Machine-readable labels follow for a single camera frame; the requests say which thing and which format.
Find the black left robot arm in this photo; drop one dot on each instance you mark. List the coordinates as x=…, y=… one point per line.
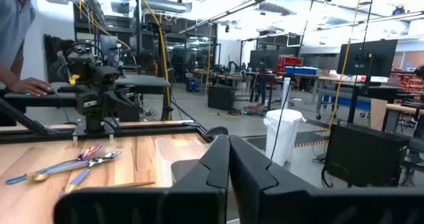
x=83, y=61

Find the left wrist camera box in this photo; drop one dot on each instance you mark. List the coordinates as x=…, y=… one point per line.
x=107, y=75

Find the person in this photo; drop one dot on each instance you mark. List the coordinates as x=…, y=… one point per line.
x=13, y=18

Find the black computer tower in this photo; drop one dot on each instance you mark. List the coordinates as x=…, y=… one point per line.
x=364, y=154

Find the black monitor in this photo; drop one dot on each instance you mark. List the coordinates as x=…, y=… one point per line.
x=381, y=58
x=265, y=59

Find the red storage rack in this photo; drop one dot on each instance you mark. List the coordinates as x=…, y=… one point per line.
x=291, y=61

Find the white trash can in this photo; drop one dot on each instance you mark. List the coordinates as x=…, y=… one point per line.
x=285, y=134

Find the clear plastic bin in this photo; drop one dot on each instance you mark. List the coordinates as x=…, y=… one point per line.
x=172, y=147

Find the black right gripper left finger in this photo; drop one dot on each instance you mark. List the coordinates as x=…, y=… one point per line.
x=198, y=204

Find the blue plastic crate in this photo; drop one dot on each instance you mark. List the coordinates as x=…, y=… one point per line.
x=301, y=70

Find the person's hand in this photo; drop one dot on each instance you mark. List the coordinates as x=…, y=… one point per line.
x=30, y=86

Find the black floor box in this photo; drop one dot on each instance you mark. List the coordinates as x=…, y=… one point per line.
x=220, y=98

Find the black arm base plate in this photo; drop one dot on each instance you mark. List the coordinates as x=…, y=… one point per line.
x=96, y=129

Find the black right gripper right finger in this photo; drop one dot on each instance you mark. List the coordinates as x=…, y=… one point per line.
x=265, y=201

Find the yellow label tag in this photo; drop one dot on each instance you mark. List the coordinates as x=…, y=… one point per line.
x=74, y=79

